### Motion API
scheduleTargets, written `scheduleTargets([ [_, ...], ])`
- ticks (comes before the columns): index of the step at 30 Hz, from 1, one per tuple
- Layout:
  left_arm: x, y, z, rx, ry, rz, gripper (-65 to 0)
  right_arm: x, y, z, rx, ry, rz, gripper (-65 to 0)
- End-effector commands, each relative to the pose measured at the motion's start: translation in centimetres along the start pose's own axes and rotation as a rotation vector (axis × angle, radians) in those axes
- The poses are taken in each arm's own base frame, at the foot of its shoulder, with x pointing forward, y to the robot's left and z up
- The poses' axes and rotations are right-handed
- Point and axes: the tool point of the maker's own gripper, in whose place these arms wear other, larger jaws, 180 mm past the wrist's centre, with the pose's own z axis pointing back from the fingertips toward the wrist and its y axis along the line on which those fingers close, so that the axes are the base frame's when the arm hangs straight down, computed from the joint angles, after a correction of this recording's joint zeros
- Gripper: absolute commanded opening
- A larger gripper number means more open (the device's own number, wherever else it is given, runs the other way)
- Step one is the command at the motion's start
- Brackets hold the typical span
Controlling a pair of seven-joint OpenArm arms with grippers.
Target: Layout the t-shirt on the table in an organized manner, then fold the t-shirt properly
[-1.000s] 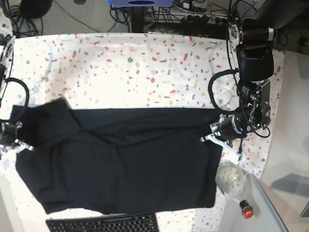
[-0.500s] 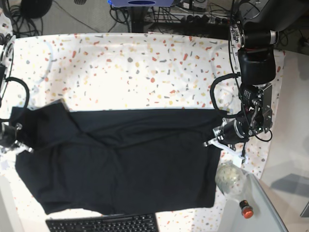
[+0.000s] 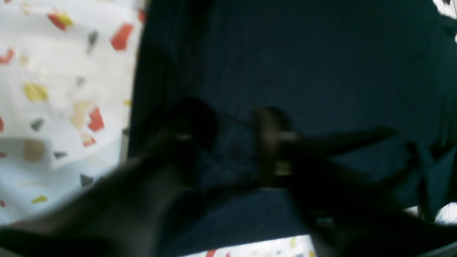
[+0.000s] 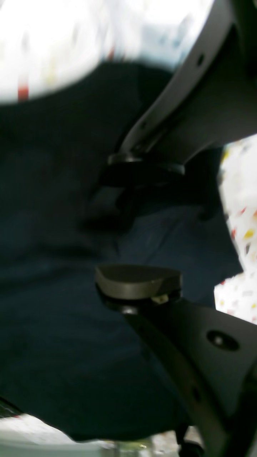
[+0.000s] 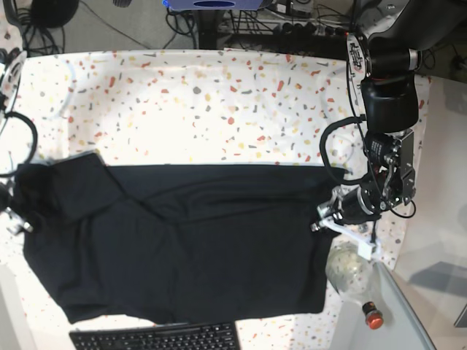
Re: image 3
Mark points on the black t-shirt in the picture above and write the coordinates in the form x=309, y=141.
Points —
x=332, y=66

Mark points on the terrazzo pattern tablecloth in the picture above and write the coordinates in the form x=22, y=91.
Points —
x=67, y=74

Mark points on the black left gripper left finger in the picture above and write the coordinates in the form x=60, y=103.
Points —
x=121, y=214

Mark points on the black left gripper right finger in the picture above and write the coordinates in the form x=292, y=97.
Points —
x=378, y=212

